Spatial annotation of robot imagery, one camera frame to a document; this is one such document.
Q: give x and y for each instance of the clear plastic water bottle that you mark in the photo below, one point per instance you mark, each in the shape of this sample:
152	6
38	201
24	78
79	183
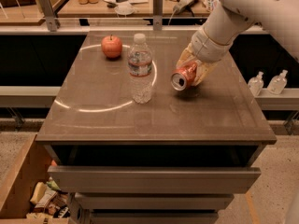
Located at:
139	59

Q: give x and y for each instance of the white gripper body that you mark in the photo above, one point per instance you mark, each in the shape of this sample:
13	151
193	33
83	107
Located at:
207	49

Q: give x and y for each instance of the white power strip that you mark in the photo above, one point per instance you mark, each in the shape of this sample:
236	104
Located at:
180	6

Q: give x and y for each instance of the middle grey drawer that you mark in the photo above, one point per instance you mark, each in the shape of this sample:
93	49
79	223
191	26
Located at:
154	201

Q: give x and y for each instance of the bottom grey drawer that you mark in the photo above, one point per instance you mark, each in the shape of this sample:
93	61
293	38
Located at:
154	218

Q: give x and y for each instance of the grey drawer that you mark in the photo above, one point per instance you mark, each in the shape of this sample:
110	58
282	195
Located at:
154	218
154	201
153	180

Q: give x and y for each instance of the grey drawer cabinet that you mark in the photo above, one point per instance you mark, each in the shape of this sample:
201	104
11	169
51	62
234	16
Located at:
94	121

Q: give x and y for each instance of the middle metal bracket post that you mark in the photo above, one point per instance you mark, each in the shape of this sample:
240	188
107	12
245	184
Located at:
157	15

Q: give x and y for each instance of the left metal bracket post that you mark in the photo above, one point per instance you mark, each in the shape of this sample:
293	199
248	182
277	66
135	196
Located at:
49	15

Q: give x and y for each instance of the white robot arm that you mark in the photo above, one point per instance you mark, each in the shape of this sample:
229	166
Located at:
279	18

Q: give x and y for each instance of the red coke can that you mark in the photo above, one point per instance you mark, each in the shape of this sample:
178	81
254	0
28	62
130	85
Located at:
184	76

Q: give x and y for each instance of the top grey drawer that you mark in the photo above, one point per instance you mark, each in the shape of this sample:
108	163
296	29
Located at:
153	180

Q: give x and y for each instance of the hand sanitizer bottle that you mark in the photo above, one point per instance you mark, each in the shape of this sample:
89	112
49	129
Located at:
255	84
278	83

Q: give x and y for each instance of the wooden desk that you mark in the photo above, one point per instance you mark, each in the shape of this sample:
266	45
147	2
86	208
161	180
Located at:
73	9

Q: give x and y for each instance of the wooden snack box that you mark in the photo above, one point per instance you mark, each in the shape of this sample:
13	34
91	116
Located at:
30	166

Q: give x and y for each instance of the left hand sanitizer bottle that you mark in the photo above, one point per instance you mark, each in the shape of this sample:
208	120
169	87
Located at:
255	84

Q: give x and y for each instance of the patterned white mug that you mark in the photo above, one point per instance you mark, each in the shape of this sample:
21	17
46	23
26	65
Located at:
211	4

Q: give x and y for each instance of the white bowl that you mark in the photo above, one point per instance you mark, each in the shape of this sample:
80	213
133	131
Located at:
124	10

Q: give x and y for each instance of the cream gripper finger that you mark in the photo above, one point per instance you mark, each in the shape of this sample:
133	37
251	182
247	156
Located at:
187	55
202	70

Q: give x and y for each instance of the metal bracket post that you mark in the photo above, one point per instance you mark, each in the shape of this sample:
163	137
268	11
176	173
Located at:
49	15
157	15

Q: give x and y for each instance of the red apple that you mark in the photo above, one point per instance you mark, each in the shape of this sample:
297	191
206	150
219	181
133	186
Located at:
111	46

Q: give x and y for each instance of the right hand sanitizer bottle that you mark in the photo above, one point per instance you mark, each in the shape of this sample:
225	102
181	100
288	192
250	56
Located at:
278	83

